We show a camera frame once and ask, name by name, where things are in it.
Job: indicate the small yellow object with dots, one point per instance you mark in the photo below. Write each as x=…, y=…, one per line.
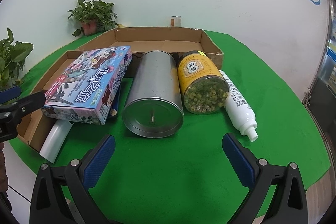
x=121, y=26

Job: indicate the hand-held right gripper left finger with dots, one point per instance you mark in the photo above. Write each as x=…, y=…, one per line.
x=101, y=161

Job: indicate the white spray bottle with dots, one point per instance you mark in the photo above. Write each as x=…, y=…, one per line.
x=239, y=103

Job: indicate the yellow label flower jar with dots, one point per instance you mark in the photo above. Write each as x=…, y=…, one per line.
x=199, y=74

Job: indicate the small potted plant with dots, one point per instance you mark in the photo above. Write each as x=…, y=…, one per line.
x=92, y=12

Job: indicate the colourful printed game box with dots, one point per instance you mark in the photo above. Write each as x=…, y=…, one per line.
x=86, y=82

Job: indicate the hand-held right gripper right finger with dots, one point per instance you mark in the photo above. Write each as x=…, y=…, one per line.
x=237, y=161

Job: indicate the brown cardboard box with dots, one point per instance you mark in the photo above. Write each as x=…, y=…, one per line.
x=157, y=37

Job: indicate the large leafy plant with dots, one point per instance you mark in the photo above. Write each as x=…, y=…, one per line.
x=10, y=56

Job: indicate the small glass jar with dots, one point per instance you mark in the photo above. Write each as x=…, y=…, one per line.
x=175, y=21

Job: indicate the person's left forearm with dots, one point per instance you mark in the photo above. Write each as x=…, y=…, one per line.
x=2, y=166

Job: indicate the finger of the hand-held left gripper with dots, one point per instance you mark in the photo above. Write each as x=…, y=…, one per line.
x=31, y=103
x=10, y=95

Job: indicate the silver metal can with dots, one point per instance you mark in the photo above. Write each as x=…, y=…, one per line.
x=155, y=82

